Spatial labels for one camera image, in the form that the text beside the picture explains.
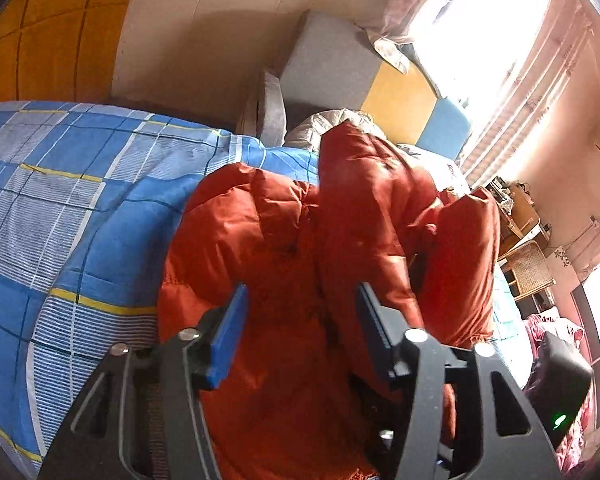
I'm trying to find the wooden desk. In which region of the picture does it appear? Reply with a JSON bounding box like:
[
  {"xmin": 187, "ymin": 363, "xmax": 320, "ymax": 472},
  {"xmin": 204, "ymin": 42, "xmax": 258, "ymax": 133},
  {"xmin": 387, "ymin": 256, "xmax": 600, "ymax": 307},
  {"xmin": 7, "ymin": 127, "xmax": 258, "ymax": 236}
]
[{"xmin": 484, "ymin": 176, "xmax": 542, "ymax": 257}]

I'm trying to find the blue plaid bed sheet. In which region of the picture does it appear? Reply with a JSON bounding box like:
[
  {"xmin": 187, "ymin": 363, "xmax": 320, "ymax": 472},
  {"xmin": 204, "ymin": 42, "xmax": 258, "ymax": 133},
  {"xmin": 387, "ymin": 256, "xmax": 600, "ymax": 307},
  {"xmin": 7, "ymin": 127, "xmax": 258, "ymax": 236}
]
[{"xmin": 0, "ymin": 101, "xmax": 532, "ymax": 473}]

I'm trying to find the orange down jacket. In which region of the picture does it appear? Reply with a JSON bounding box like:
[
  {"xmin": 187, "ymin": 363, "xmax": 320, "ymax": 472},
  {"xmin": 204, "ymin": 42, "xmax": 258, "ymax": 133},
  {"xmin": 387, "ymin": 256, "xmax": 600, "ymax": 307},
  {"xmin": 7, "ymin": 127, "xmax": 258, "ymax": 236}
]
[{"xmin": 157, "ymin": 121, "xmax": 502, "ymax": 480}]

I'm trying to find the grey yellow blue padded headboard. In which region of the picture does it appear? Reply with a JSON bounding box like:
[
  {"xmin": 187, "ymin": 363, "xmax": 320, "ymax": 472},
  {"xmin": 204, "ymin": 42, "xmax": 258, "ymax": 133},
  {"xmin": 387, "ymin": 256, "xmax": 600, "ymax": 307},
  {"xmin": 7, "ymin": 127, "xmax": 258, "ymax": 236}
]
[{"xmin": 279, "ymin": 10, "xmax": 475, "ymax": 165}]

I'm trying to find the orange wooden wardrobe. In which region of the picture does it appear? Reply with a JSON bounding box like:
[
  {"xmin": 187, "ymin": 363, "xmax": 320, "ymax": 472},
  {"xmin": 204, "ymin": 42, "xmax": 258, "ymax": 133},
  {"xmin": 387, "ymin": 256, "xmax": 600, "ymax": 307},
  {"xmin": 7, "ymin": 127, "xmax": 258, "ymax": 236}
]
[{"xmin": 0, "ymin": 0, "xmax": 147, "ymax": 109}]

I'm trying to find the beige down garment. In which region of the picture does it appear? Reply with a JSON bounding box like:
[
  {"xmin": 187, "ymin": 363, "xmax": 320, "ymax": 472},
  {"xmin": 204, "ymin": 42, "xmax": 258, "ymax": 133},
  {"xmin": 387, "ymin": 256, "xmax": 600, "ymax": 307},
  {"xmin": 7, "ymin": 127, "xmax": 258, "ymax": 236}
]
[{"xmin": 283, "ymin": 108, "xmax": 377, "ymax": 151}]

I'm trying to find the pink patterned cloth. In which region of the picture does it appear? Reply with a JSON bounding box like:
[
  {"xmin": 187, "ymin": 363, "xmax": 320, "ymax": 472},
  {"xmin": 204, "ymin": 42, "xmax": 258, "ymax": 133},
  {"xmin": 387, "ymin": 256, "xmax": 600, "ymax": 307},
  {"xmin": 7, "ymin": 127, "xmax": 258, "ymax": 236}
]
[{"xmin": 521, "ymin": 309, "xmax": 600, "ymax": 472}]

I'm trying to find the wicker chair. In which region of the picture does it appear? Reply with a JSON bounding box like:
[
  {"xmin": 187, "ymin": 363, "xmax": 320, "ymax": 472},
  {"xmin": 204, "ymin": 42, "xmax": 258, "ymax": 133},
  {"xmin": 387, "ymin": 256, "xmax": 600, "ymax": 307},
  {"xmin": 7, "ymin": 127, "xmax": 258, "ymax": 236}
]
[{"xmin": 496, "ymin": 239, "xmax": 557, "ymax": 307}]

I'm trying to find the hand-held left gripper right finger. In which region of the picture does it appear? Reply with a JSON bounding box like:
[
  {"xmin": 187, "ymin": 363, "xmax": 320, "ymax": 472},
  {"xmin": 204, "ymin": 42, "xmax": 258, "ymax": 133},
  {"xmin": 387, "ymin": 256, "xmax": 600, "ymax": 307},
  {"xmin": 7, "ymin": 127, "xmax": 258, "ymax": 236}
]
[{"xmin": 356, "ymin": 281, "xmax": 564, "ymax": 480}]

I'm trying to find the white printed pillow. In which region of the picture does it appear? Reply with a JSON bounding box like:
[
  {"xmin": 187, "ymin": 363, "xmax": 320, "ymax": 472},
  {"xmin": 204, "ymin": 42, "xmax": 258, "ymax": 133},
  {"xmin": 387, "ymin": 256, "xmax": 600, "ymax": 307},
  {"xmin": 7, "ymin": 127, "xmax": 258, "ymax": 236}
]
[{"xmin": 396, "ymin": 142, "xmax": 472, "ymax": 200}]

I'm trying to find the grey pillow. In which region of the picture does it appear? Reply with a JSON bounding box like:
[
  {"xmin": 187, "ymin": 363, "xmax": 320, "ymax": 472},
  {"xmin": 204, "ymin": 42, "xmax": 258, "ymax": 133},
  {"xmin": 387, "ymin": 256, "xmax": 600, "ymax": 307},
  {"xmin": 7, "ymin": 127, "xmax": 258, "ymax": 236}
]
[{"xmin": 256, "ymin": 70, "xmax": 289, "ymax": 148}]

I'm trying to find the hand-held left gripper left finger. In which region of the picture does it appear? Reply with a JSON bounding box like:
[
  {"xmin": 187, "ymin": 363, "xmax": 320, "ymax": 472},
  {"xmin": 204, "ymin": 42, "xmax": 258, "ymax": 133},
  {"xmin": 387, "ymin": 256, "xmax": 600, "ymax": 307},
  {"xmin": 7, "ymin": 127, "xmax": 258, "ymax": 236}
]
[{"xmin": 37, "ymin": 283, "xmax": 249, "ymax": 480}]

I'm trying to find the striped pink curtain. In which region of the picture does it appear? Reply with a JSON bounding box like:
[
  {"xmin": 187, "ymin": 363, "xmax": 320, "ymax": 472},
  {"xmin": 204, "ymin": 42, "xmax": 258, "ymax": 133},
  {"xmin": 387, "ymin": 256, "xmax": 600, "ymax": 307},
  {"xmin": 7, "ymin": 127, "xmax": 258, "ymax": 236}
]
[{"xmin": 459, "ymin": 0, "xmax": 600, "ymax": 192}]

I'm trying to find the pink sheer curtain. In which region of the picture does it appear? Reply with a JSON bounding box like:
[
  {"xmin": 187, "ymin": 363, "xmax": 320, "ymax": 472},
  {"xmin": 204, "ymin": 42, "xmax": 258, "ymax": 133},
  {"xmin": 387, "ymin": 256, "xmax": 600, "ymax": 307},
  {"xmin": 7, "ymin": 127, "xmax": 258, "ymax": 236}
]
[{"xmin": 369, "ymin": 0, "xmax": 486, "ymax": 73}]

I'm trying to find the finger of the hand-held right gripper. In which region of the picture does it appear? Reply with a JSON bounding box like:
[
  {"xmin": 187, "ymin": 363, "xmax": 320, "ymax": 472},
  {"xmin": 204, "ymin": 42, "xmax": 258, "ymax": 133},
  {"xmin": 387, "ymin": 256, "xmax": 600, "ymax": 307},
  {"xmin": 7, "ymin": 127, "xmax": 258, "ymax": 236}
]
[{"xmin": 349, "ymin": 374, "xmax": 417, "ymax": 467}]

